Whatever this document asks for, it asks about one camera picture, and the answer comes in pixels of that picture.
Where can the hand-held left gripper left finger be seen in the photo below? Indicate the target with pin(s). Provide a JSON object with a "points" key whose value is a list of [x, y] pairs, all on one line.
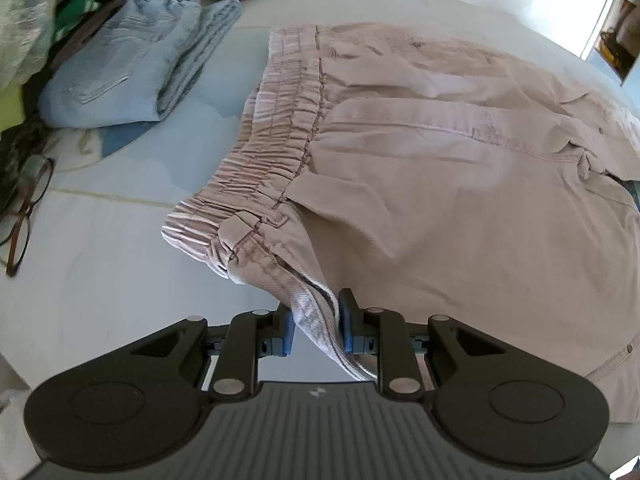
{"points": [[287, 330]]}

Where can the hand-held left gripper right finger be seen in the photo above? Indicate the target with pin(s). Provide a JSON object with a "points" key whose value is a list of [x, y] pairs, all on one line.
{"points": [[346, 327]]}

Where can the beige pants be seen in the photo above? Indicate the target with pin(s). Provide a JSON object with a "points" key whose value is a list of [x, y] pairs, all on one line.
{"points": [[425, 185]]}

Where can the brown framed glasses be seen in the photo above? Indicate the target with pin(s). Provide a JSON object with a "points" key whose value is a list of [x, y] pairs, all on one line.
{"points": [[37, 180]]}

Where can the light blue jeans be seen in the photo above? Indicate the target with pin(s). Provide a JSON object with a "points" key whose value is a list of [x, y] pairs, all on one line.
{"points": [[115, 60]]}

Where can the yellow bag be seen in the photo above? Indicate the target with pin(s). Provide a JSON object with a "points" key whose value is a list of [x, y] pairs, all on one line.
{"points": [[611, 46]]}

